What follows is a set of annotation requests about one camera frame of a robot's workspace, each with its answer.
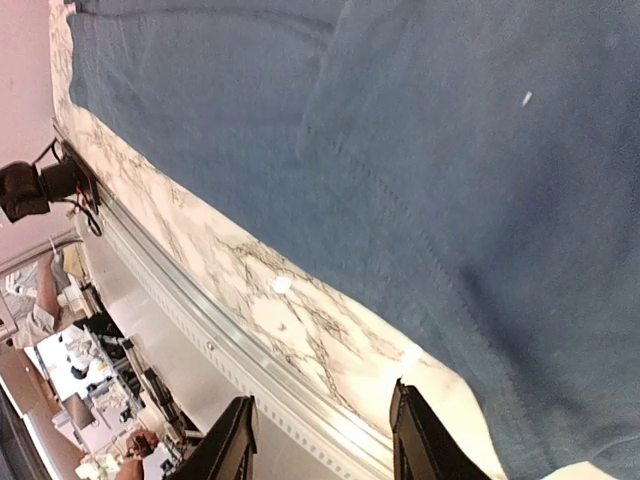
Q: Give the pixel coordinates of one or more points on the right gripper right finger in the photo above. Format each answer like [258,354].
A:
[423,449]

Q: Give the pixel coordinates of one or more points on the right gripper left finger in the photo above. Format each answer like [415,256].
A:
[227,451]

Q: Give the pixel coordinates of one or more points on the blue t-shirt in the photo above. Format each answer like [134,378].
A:
[467,170]

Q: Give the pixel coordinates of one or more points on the person in background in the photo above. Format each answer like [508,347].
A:
[140,444]

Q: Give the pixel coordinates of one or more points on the background clutter workbench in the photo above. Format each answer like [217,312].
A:
[82,425]

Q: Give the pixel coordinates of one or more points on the aluminium front rail frame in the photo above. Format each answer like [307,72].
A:
[312,357]

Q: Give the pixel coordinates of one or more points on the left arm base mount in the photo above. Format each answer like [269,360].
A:
[58,175]

